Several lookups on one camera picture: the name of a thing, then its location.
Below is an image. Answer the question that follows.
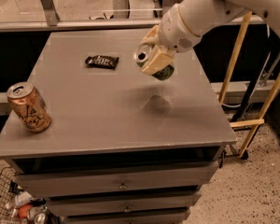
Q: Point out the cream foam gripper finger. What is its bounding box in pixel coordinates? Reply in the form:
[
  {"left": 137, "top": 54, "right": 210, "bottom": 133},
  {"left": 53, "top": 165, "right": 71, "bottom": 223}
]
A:
[
  {"left": 141, "top": 46, "right": 175, "bottom": 76},
  {"left": 141, "top": 25, "right": 161, "bottom": 46}
]

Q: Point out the green La Croix can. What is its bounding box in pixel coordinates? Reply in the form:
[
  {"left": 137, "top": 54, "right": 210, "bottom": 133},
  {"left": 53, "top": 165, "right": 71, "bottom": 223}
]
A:
[{"left": 133, "top": 43, "right": 175, "bottom": 80}]

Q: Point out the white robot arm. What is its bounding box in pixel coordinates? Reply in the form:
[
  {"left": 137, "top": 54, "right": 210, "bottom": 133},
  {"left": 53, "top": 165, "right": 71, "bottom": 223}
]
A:
[{"left": 141, "top": 0, "right": 280, "bottom": 76}]

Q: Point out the orange La Croix can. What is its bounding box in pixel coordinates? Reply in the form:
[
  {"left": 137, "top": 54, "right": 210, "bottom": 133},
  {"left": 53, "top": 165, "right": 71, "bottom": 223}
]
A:
[{"left": 7, "top": 82, "right": 51, "bottom": 133}]

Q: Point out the silver can in basket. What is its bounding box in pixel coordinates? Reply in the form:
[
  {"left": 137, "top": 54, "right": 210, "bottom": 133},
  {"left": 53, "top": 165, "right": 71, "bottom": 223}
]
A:
[{"left": 34, "top": 213, "right": 48, "bottom": 224}]

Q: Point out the black snack bar wrapper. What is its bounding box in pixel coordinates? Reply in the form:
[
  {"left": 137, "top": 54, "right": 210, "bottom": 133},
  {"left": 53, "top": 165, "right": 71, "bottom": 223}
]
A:
[{"left": 85, "top": 55, "right": 119, "bottom": 69}]

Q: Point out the grey drawer cabinet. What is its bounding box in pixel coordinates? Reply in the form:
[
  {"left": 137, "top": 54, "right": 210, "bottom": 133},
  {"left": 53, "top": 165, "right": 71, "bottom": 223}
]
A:
[{"left": 0, "top": 29, "right": 236, "bottom": 224}]

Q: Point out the grey metal railing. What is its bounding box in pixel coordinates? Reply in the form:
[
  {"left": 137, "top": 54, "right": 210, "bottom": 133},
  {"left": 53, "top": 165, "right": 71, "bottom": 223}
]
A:
[{"left": 0, "top": 0, "right": 265, "bottom": 34}]

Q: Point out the white bottle in basket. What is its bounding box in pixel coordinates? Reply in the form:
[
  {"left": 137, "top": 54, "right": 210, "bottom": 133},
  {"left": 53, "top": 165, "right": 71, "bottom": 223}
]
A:
[{"left": 5, "top": 191, "right": 34, "bottom": 210}]

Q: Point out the orange item in basket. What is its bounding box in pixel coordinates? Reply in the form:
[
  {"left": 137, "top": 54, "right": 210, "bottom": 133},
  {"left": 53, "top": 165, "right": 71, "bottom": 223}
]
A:
[{"left": 18, "top": 204, "right": 33, "bottom": 218}]

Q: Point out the black wire basket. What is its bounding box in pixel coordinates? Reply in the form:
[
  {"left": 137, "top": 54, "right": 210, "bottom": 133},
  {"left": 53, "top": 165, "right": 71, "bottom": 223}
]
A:
[{"left": 0, "top": 167, "right": 20, "bottom": 222}]

